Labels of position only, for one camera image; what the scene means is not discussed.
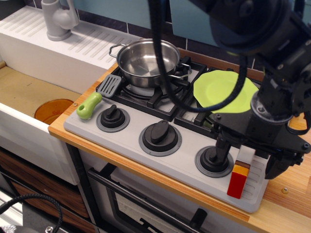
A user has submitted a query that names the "black stove knob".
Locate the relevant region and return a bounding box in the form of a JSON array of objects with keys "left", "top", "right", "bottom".
[
  {"left": 195, "top": 146, "right": 234, "bottom": 178},
  {"left": 138, "top": 120, "right": 182, "bottom": 157},
  {"left": 96, "top": 104, "right": 130, "bottom": 133}
]

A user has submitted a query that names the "green plastic plate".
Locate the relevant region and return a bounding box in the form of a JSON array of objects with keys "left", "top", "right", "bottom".
[{"left": 193, "top": 70, "right": 259, "bottom": 114}]

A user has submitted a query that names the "orange sink drain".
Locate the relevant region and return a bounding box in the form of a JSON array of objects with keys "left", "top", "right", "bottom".
[{"left": 34, "top": 99, "right": 73, "bottom": 125}]

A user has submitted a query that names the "stainless steel pot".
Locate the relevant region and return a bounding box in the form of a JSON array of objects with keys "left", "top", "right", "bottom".
[{"left": 109, "top": 39, "right": 192, "bottom": 88}]

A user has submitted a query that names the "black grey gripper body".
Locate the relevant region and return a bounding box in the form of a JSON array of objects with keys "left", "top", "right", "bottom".
[{"left": 212, "top": 110, "right": 311, "bottom": 165}]

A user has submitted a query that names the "toy cracker box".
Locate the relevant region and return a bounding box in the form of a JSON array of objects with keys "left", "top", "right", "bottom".
[{"left": 227, "top": 146, "right": 256, "bottom": 199}]

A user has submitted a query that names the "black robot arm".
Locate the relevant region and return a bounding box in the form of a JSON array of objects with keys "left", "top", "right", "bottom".
[{"left": 194, "top": 0, "right": 311, "bottom": 180}]

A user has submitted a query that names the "wooden drawer front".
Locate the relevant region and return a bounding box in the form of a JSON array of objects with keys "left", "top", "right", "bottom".
[{"left": 0, "top": 148, "right": 96, "bottom": 233}]

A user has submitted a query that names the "grey toy faucet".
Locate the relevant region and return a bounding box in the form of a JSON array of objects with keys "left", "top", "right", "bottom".
[{"left": 41, "top": 0, "right": 79, "bottom": 41}]

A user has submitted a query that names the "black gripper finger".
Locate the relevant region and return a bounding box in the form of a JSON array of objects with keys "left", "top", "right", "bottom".
[
  {"left": 265, "top": 155, "right": 294, "bottom": 180},
  {"left": 216, "top": 136, "right": 231, "bottom": 166}
]

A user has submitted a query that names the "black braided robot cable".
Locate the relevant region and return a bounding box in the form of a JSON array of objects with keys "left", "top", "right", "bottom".
[{"left": 147, "top": 0, "right": 248, "bottom": 113}]

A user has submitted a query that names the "right black stove knob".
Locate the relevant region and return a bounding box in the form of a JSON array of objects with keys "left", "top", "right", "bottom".
[{"left": 195, "top": 146, "right": 234, "bottom": 178}]

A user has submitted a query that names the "grey toy stove top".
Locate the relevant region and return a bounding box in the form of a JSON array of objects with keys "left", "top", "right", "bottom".
[{"left": 63, "top": 63, "right": 270, "bottom": 214}]

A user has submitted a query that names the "black oven door handle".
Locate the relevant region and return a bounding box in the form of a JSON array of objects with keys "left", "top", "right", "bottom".
[{"left": 87, "top": 168, "right": 202, "bottom": 233}]

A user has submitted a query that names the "grey spatula green handle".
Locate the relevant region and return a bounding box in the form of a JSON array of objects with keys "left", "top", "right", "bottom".
[{"left": 76, "top": 74, "right": 121, "bottom": 119}]

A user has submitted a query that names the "black cable bottom left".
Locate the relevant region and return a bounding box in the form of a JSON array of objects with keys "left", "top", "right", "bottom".
[{"left": 0, "top": 193, "right": 64, "bottom": 233}]

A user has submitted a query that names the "middle black stove knob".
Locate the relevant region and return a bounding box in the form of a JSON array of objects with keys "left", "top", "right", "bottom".
[{"left": 138, "top": 120, "right": 182, "bottom": 157}]

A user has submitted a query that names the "white toy sink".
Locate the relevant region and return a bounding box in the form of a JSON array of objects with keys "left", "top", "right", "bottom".
[{"left": 0, "top": 6, "right": 138, "bottom": 185}]

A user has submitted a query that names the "left black stove knob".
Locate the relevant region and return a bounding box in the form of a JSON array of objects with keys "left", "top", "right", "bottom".
[{"left": 96, "top": 104, "right": 130, "bottom": 133}]

